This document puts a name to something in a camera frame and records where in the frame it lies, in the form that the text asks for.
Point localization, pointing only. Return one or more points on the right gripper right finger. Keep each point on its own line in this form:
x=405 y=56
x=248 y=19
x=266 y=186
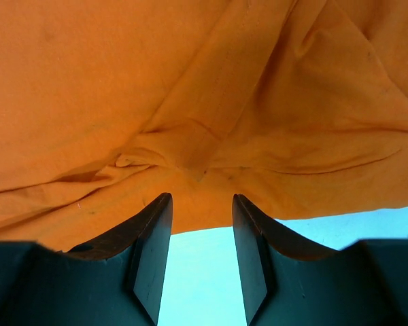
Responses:
x=288 y=279

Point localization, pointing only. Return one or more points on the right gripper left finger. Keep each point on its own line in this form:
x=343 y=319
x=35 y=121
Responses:
x=115 y=278

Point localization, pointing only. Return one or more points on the orange t-shirt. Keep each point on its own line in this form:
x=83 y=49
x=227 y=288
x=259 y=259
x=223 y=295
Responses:
x=301 y=106

